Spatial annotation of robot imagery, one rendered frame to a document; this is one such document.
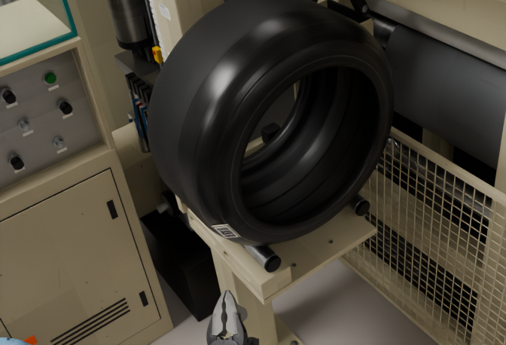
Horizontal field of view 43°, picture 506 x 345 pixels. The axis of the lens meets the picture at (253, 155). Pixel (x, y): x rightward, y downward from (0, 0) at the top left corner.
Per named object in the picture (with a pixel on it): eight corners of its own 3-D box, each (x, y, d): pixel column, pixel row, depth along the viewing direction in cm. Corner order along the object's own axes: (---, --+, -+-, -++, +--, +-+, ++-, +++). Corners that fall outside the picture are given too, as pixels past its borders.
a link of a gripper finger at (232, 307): (239, 291, 137) (240, 335, 135) (223, 289, 132) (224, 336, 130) (251, 289, 136) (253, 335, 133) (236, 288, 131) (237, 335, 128)
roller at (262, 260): (205, 193, 176) (191, 199, 174) (204, 181, 173) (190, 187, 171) (281, 268, 152) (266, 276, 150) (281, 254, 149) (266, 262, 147)
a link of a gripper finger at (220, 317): (227, 291, 139) (227, 336, 136) (211, 291, 134) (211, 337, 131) (239, 291, 137) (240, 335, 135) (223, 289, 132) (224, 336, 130)
